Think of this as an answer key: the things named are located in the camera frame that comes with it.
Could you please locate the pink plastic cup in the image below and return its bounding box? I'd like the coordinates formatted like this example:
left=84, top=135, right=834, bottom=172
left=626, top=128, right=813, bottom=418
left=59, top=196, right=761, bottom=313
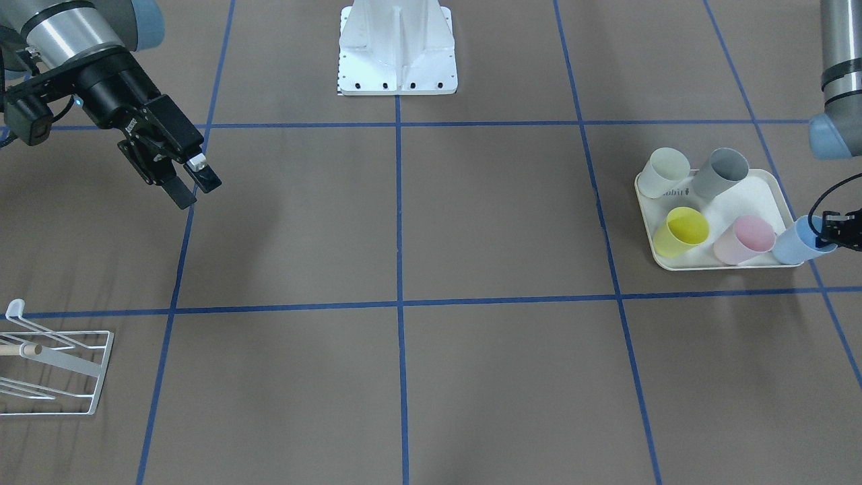
left=713, top=215, right=778, bottom=266

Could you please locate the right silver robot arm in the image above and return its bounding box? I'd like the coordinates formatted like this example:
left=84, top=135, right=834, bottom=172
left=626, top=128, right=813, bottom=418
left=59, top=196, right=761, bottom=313
left=1, top=1, right=222, bottom=209

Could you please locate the cream white plastic cup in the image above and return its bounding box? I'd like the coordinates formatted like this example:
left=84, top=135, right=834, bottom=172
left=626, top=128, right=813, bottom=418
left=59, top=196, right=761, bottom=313
left=635, top=147, right=690, bottom=199

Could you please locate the cream plastic tray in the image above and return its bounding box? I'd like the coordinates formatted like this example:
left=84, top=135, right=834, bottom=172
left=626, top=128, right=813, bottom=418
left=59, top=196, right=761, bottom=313
left=634, top=169, right=794, bottom=272

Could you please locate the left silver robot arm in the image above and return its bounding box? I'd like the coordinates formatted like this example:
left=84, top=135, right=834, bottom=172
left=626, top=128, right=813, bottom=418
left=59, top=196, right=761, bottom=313
left=807, top=1, right=861, bottom=251

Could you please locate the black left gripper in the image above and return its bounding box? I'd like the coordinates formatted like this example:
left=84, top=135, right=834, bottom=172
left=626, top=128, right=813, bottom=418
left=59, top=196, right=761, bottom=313
left=816, top=209, right=861, bottom=251

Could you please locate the light blue plastic cup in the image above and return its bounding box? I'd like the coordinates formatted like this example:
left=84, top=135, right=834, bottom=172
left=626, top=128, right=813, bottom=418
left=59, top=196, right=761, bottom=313
left=772, top=216, right=838, bottom=266

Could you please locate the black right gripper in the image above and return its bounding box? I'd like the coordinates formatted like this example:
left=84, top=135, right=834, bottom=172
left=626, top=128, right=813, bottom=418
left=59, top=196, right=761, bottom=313
left=26, top=46, right=222, bottom=211

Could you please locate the yellow plastic cup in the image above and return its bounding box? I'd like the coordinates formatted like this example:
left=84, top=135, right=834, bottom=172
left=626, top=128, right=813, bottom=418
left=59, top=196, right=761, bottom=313
left=653, top=207, right=710, bottom=258

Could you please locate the grey plastic cup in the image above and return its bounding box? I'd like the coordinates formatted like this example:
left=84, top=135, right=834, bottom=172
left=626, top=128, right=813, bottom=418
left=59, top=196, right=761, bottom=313
left=692, top=148, right=750, bottom=200

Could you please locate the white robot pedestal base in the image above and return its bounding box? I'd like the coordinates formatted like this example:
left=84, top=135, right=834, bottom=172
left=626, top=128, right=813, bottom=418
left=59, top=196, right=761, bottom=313
left=337, top=1, right=459, bottom=96

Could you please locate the white wire cup rack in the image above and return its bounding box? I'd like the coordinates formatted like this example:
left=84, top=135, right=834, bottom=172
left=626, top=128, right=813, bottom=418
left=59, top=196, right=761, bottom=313
left=2, top=298, right=116, bottom=418

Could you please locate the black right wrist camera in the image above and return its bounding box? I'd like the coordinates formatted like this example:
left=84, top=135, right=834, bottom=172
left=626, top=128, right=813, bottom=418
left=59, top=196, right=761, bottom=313
left=4, top=93, right=55, bottom=146

